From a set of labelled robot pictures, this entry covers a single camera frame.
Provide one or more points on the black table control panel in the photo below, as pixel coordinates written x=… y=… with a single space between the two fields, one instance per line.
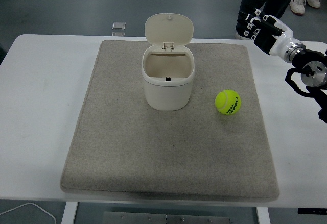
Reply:
x=313 y=211

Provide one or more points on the cream plastic box with lid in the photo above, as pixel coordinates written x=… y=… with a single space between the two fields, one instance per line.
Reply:
x=167 y=94

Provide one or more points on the grey metal plate with screws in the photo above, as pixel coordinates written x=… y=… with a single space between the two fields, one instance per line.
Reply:
x=166 y=218

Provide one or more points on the yellow tennis ball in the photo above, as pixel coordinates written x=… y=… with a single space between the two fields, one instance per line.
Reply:
x=227 y=102

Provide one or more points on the beige felt mat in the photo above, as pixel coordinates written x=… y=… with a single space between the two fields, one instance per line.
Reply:
x=166 y=147

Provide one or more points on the square metal floor plate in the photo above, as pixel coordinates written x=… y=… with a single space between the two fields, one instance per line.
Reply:
x=118 y=33
x=119 y=25

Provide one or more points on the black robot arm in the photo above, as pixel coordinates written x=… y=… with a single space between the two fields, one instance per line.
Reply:
x=315 y=74

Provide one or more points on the white table leg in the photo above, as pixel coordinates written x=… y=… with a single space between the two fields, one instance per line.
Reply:
x=263 y=216
x=69 y=213

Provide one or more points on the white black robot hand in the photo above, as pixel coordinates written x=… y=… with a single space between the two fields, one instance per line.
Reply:
x=277 y=43

